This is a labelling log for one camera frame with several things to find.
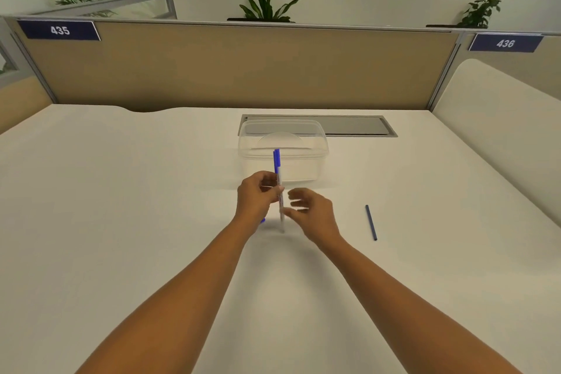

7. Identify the grey framed glass partition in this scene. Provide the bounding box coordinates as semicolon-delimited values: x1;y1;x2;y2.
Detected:
31;0;178;20

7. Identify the person's right hand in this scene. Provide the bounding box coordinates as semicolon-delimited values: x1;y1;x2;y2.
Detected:
283;188;343;250

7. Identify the beige side partition panel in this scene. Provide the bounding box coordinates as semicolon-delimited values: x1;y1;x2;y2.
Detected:
432;58;561;230

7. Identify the blue capped clear pen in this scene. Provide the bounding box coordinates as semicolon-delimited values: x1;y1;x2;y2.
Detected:
273;149;286;234

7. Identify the person's right forearm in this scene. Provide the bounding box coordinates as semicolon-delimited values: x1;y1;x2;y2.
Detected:
318;236;522;374

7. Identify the beige desk partition panel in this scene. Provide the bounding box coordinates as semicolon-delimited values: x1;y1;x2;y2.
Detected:
4;15;463;112

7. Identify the clear plastic container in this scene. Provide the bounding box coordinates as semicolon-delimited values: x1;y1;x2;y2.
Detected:
237;120;330;183

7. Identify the person's left hand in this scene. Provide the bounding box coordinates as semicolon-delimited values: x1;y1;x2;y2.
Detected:
235;171;285;226

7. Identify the blue number sign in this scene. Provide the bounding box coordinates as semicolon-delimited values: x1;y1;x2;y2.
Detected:
17;20;102;41
467;33;544;53

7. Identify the grey desk cable hatch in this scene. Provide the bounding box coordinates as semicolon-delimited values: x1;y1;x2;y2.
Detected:
240;114;399;138

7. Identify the person's left forearm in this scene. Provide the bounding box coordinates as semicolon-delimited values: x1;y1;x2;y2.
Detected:
74;216;259;374

